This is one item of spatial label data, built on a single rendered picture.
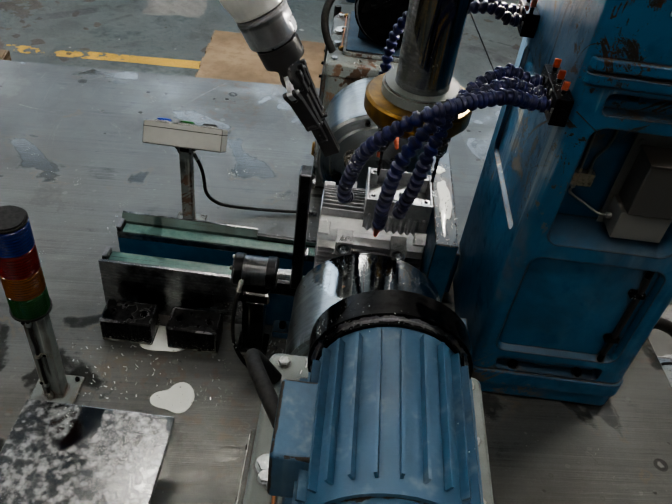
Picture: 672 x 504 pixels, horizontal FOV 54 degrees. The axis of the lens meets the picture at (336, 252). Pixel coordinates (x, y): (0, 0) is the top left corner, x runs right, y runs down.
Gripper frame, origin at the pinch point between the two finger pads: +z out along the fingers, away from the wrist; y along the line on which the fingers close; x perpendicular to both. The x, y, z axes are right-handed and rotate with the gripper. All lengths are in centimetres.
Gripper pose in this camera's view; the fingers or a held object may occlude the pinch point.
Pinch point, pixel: (325, 137)
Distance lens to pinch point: 125.7
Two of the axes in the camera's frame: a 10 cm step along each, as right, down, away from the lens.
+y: 0.9, -6.7, 7.4
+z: 4.0, 7.1, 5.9
